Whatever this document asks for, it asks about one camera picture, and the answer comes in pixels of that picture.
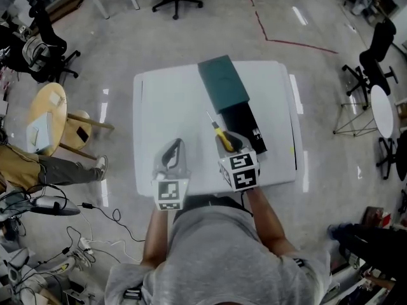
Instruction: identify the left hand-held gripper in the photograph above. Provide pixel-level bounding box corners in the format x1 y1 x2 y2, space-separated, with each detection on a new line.
151 137 192 212

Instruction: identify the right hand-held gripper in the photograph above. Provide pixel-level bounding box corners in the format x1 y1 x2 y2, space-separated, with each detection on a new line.
215 131 260 193

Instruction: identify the yellow and black screwdriver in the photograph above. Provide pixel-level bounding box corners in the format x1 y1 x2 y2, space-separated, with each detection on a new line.
205 111 237 153

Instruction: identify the black box tray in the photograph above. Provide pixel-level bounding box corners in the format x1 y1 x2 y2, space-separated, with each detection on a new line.
220 101 270 155

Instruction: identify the green box sleeve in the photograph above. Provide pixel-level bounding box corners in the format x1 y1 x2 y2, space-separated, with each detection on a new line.
197 54 251 115

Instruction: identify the person's left forearm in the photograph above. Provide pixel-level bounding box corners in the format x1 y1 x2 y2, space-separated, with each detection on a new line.
141 207 170 269

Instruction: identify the person's right forearm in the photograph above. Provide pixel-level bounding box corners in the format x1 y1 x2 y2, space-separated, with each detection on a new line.
245 187 299 257

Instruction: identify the wooden stool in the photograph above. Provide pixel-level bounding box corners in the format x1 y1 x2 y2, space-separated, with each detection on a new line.
59 109 116 161

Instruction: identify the person's grey shirt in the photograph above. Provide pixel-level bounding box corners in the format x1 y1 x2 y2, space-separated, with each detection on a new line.
104 195 333 305

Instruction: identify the white power strip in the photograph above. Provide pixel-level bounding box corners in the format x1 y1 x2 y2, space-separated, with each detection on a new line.
79 237 95 256

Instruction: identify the small beige pad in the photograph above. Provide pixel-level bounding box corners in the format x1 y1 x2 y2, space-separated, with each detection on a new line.
48 91 65 106

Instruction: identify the white flat carton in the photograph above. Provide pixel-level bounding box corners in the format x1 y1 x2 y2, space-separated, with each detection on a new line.
25 112 54 154

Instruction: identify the round wooden table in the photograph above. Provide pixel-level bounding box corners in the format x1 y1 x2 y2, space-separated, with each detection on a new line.
26 82 69 157

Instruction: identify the round white table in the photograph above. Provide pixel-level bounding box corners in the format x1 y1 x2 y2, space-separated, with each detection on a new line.
333 85 396 139

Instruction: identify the grey backpack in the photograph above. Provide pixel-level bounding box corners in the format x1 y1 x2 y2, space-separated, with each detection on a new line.
22 36 52 73

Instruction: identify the black cable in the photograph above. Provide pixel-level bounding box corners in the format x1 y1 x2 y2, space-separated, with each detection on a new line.
65 207 146 263

